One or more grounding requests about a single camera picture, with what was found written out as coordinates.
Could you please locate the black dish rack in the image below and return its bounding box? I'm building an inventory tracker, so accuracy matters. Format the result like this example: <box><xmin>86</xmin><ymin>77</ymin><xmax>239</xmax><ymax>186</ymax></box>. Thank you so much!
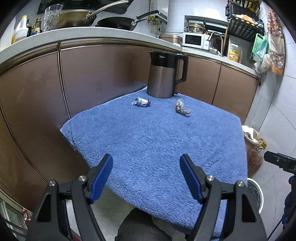
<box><xmin>225</xmin><ymin>1</ymin><xmax>265</xmax><ymax>42</ymax></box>

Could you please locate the white microwave oven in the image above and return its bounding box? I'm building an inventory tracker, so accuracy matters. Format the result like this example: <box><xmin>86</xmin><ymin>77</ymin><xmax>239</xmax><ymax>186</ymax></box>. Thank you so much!
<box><xmin>182</xmin><ymin>33</ymin><xmax>210</xmax><ymax>50</ymax></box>

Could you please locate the white round trash bin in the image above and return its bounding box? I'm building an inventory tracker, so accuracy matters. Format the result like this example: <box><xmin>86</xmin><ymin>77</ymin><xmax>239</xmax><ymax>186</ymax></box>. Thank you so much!
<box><xmin>247</xmin><ymin>177</ymin><xmax>264</xmax><ymax>214</ymax></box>

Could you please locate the silver red candy wrapper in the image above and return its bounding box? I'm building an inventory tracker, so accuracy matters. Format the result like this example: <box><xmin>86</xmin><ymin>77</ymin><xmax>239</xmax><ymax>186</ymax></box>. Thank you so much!
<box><xmin>175</xmin><ymin>98</ymin><xmax>191</xmax><ymax>116</ymax></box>

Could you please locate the green hanging basket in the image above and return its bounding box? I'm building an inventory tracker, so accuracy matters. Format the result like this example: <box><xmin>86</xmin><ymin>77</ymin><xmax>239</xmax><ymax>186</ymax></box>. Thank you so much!
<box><xmin>252</xmin><ymin>33</ymin><xmax>268</xmax><ymax>62</ymax></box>

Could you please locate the white plastic jug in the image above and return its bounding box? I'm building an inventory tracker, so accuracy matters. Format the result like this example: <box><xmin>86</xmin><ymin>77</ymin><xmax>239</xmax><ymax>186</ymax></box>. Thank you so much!
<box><xmin>11</xmin><ymin>15</ymin><xmax>29</xmax><ymax>44</ymax></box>

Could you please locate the chrome sink faucet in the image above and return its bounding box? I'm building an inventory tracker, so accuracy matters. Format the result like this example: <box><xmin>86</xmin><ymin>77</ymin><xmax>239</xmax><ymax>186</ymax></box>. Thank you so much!
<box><xmin>208</xmin><ymin>32</ymin><xmax>223</xmax><ymax>56</ymax></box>

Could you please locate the beige full waste bin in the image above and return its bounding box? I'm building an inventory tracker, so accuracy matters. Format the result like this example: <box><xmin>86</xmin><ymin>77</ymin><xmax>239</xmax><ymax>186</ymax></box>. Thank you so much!
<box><xmin>242</xmin><ymin>125</ymin><xmax>263</xmax><ymax>153</ymax></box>

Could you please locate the amber oil bottle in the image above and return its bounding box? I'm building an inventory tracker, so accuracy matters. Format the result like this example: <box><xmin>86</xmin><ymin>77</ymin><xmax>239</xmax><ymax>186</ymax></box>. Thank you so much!
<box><xmin>248</xmin><ymin>138</ymin><xmax>267</xmax><ymax>177</ymax></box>

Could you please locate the black steel electric kettle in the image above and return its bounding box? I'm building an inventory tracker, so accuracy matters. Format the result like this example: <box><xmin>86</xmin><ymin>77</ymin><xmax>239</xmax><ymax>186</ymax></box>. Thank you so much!
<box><xmin>147</xmin><ymin>51</ymin><xmax>189</xmax><ymax>98</ymax></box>

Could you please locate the black frying pan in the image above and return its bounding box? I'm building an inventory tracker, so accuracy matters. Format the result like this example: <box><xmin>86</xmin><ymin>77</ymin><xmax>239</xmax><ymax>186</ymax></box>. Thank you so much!
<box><xmin>95</xmin><ymin>10</ymin><xmax>161</xmax><ymax>31</ymax></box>

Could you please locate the blue towel table cover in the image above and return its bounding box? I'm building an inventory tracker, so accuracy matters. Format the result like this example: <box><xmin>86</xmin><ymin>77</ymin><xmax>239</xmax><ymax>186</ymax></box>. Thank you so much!
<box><xmin>61</xmin><ymin>89</ymin><xmax>247</xmax><ymax>233</ymax></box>

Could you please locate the purple white wrapper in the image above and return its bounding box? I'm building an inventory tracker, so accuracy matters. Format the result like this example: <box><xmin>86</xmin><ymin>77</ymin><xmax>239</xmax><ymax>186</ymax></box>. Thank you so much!
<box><xmin>132</xmin><ymin>97</ymin><xmax>151</xmax><ymax>108</ymax></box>

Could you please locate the brass wok pan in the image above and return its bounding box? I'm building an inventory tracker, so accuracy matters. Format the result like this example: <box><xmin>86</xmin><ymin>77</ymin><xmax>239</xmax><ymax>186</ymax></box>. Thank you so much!
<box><xmin>57</xmin><ymin>0</ymin><xmax>129</xmax><ymax>29</ymax></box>

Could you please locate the hanging patterned cloth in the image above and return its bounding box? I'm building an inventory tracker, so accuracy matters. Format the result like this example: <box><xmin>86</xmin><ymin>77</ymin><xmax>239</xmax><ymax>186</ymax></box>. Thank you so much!
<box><xmin>267</xmin><ymin>9</ymin><xmax>285</xmax><ymax>76</ymax></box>

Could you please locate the grey countertop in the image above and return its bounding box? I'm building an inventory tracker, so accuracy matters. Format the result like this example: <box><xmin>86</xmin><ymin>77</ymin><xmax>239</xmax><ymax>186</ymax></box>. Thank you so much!
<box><xmin>1</xmin><ymin>27</ymin><xmax>261</xmax><ymax>78</ymax></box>

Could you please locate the yellow detergent bottle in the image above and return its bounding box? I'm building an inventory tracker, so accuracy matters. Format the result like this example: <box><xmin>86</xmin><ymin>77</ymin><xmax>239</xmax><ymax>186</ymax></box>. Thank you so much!
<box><xmin>228</xmin><ymin>46</ymin><xmax>242</xmax><ymax>63</ymax></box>

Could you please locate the clear drinking glass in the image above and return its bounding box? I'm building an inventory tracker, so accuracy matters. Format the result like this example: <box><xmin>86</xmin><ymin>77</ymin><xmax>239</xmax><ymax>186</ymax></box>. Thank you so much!
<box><xmin>43</xmin><ymin>4</ymin><xmax>63</xmax><ymax>32</ymax></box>

